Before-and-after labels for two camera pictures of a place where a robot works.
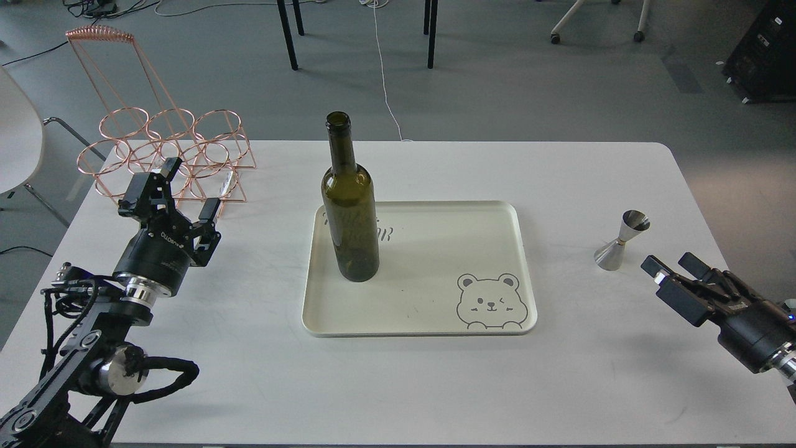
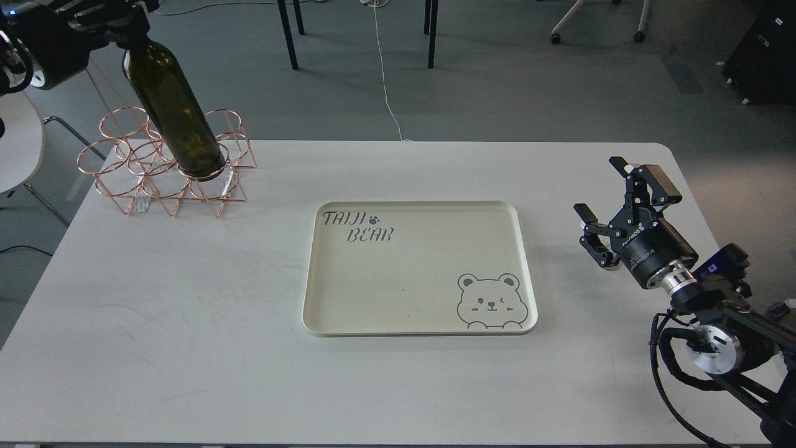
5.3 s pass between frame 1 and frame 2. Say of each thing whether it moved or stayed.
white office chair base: stayed
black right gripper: moved
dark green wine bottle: moved
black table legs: stayed
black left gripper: moved
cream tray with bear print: stayed
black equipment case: stayed
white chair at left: stayed
